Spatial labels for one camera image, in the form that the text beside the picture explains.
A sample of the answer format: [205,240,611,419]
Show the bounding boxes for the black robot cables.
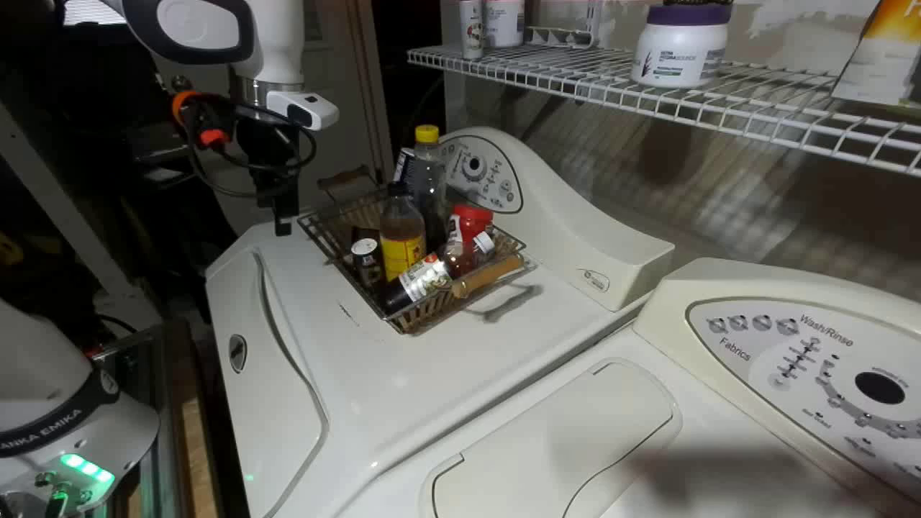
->
[182,96,321,206]

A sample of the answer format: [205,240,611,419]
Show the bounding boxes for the clear bottle yellow cap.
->
[398,125,452,255]

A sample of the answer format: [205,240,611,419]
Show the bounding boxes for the white wire shelf rack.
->
[406,42,921,181]

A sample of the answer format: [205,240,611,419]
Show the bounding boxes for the orange and white box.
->
[829,0,921,109]

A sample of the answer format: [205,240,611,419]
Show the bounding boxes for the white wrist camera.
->
[261,86,343,134]

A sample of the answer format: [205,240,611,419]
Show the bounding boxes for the wooden platform board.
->
[179,393,221,518]

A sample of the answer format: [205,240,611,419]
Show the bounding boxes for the cream dryer machine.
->
[334,258,921,518]

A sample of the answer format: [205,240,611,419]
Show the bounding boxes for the red cap sauce bottle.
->
[439,201,500,278]

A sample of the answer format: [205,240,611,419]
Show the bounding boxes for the dark can silver label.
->
[382,252,454,314]

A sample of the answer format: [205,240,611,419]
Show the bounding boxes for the cream washing machine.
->
[200,125,675,518]

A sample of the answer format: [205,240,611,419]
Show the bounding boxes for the amber bottle yellow label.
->
[377,184,429,285]

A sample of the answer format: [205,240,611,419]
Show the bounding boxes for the dark spice can white lid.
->
[344,237,385,291]

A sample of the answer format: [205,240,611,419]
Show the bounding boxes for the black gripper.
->
[249,121,301,240]

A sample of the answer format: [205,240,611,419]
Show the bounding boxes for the orange cable connector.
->
[169,89,232,154]

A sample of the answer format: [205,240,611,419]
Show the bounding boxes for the white jar purple lid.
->
[629,0,734,94]

